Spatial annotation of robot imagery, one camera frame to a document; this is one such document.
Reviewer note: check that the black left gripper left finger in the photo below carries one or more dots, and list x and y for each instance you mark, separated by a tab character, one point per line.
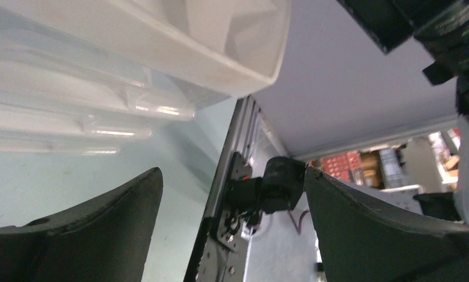
106	238

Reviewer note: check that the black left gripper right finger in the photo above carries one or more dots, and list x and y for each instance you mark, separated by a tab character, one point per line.
362	238

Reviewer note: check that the white plastic drawer organizer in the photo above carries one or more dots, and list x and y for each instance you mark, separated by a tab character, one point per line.
87	77

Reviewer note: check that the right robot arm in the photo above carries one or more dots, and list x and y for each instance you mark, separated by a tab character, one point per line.
441	27

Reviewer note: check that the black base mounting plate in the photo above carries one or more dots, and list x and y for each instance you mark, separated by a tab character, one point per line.
220	251

